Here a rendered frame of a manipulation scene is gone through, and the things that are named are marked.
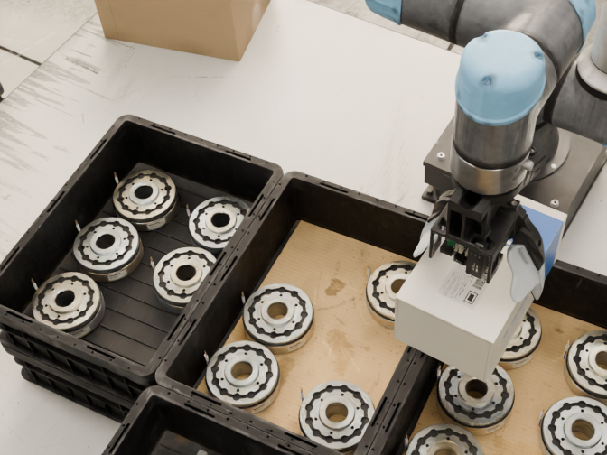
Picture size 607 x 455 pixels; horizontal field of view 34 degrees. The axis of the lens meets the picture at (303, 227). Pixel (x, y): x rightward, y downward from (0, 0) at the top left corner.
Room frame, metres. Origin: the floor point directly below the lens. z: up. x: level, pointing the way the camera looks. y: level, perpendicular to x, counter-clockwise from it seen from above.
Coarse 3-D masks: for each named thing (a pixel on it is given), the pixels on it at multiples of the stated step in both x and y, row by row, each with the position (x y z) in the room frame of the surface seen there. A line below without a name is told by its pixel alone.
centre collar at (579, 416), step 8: (576, 416) 0.55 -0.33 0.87; (584, 416) 0.55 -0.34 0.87; (592, 416) 0.55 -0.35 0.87; (568, 424) 0.54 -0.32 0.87; (592, 424) 0.54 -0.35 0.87; (600, 424) 0.54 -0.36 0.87; (568, 432) 0.53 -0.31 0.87; (600, 432) 0.52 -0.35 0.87; (568, 440) 0.52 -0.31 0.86; (576, 440) 0.52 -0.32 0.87; (592, 440) 0.52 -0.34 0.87; (600, 440) 0.52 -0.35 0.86; (584, 448) 0.51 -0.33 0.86
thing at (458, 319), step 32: (544, 224) 0.67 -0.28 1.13; (448, 256) 0.64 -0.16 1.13; (416, 288) 0.60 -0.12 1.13; (448, 288) 0.60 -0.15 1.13; (480, 288) 0.59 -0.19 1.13; (416, 320) 0.58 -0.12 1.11; (448, 320) 0.55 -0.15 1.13; (480, 320) 0.55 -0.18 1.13; (512, 320) 0.57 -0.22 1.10; (448, 352) 0.55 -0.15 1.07; (480, 352) 0.53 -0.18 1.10
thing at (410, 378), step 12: (564, 264) 0.75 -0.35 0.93; (576, 276) 0.73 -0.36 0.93; (588, 276) 0.72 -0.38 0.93; (600, 276) 0.72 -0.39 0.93; (420, 360) 0.62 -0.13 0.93; (408, 372) 0.61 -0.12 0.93; (408, 384) 0.59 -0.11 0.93; (396, 396) 0.57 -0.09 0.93; (396, 408) 0.57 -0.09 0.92; (384, 420) 0.54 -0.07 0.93; (396, 420) 0.54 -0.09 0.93; (384, 432) 0.53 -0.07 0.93; (372, 444) 0.51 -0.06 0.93; (384, 444) 0.51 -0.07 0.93
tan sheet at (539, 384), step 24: (552, 312) 0.73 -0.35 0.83; (552, 336) 0.69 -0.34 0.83; (576, 336) 0.69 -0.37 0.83; (552, 360) 0.66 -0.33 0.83; (528, 384) 0.62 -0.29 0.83; (552, 384) 0.62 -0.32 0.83; (432, 408) 0.60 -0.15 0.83; (528, 408) 0.59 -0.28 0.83; (504, 432) 0.56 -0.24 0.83; (528, 432) 0.55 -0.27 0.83; (576, 432) 0.54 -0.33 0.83
